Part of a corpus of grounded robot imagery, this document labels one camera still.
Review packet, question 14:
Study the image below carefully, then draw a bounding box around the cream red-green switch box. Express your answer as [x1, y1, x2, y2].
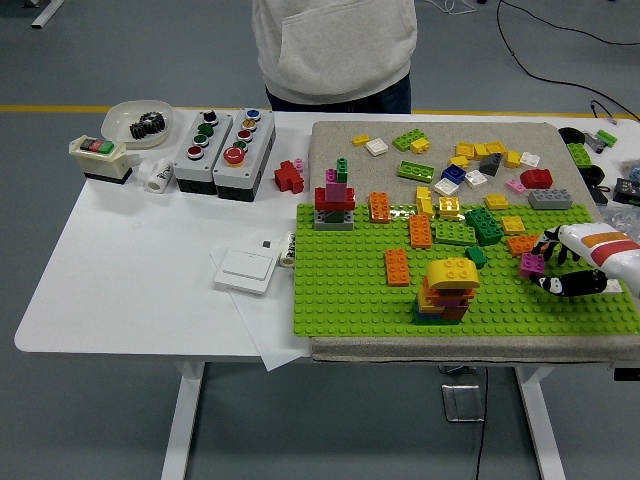
[68, 134, 134, 185]

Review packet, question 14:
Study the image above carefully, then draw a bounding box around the grey four-button control box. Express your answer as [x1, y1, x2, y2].
[173, 109, 234, 195]

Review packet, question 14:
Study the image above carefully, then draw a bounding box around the white wall switch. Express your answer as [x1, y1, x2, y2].
[214, 247, 280, 296]

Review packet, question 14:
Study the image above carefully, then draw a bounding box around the dark grey slope brick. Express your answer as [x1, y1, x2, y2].
[478, 153, 504, 177]

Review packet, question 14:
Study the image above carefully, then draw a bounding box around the grey-brown mat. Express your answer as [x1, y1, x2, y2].
[305, 120, 640, 365]

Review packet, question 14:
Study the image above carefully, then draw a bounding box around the green studded baseplate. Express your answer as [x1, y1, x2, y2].
[292, 202, 640, 339]

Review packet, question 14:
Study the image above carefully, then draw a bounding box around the brick tower with yellow arch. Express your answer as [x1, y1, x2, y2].
[412, 257, 481, 327]

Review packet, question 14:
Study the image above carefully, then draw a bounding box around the silver floor socket box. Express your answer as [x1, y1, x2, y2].
[441, 383, 486, 424]

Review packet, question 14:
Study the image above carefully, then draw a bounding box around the grey emergency-stop control box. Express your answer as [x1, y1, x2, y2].
[212, 107, 277, 202]

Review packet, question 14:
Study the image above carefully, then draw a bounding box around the red brick cluster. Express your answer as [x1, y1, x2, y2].
[273, 160, 306, 195]

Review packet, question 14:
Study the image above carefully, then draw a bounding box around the white printed cylinder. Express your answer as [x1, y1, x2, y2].
[278, 230, 297, 269]

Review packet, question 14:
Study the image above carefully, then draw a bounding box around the black hanging cable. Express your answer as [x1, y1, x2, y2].
[473, 366, 491, 480]

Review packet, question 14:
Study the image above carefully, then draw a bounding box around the white furniture foot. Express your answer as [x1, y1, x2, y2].
[30, 0, 66, 29]

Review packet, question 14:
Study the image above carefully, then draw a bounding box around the thin black floor cable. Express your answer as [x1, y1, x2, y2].
[547, 18, 640, 47]

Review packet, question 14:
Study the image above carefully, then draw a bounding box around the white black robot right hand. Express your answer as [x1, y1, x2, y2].
[529, 222, 640, 300]

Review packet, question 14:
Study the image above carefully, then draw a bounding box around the white pipe tee fitting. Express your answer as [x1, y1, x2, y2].
[133, 157, 175, 193]

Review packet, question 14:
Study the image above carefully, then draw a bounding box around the person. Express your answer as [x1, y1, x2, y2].
[251, 0, 419, 115]

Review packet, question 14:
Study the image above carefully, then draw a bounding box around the red curved brick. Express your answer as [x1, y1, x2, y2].
[519, 168, 554, 190]

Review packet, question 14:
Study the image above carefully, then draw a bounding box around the white table leg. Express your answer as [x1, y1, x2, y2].
[160, 360, 207, 480]
[514, 366, 569, 480]

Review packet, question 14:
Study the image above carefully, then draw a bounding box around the clear plastic bag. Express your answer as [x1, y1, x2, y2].
[599, 204, 640, 229]

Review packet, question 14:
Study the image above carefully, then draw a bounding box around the brick tower with grey base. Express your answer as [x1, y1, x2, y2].
[313, 156, 357, 232]

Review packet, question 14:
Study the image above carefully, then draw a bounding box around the white floor cable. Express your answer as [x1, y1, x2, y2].
[430, 0, 479, 15]

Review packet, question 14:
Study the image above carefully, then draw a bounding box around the light green flat brick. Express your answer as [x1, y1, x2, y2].
[397, 160, 435, 182]

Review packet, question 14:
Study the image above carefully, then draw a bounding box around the long black floor cable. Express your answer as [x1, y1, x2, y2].
[496, 0, 640, 123]

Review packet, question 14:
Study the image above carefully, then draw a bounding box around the orange two-by-four brick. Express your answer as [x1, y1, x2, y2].
[368, 191, 392, 225]
[505, 233, 541, 259]
[383, 248, 411, 288]
[408, 213, 434, 251]

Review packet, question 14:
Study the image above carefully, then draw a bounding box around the black metal gear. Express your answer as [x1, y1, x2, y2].
[129, 121, 162, 141]
[138, 111, 169, 132]

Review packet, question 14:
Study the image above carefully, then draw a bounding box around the black button pad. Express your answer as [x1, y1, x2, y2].
[613, 177, 640, 205]

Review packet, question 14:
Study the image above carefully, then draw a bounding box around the grey two-by-four brick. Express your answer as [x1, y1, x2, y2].
[527, 188, 574, 210]

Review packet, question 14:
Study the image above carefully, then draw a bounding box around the pink two-by-two brick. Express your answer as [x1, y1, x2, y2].
[519, 252, 547, 279]

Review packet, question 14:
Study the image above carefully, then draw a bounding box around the dark green two-by-four brick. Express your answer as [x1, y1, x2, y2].
[464, 206, 504, 247]

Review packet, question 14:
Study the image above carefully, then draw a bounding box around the white plastic bowl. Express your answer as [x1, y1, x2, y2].
[101, 99, 174, 150]

